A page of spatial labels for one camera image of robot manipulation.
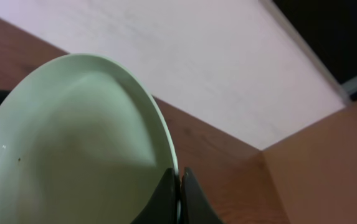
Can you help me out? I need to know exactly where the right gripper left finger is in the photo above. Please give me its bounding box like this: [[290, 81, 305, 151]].
[[131, 168, 178, 224]]

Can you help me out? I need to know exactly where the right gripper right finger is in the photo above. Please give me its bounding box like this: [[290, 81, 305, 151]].
[[180, 167, 224, 224]]

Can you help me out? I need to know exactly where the mint plate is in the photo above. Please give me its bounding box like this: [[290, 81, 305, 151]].
[[0, 54, 178, 223]]

